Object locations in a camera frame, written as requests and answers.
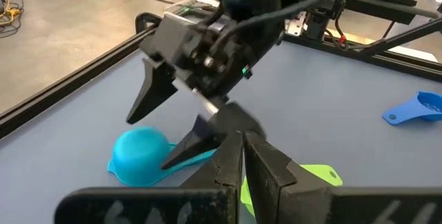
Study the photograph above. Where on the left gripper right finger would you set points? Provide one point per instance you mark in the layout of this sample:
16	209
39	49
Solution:
276	196

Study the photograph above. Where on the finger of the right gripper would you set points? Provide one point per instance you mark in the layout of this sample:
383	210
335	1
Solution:
224	120
155	89

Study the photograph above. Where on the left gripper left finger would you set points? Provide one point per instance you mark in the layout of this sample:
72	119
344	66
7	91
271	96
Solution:
207	203

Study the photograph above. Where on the green measuring cup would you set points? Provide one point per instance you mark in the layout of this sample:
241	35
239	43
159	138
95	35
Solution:
324	174

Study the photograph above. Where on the teal measuring cup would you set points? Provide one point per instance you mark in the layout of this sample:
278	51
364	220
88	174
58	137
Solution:
138	155

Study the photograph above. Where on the blue measuring cup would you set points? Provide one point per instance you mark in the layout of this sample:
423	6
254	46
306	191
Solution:
414	108

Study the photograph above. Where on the grey-blue table mat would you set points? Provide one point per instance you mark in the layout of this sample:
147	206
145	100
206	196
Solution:
310	113

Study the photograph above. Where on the black aluminium table frame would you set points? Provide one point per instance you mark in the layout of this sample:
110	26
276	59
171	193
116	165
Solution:
69	82

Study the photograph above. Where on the silver mounting bracket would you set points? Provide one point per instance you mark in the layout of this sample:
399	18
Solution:
295	23

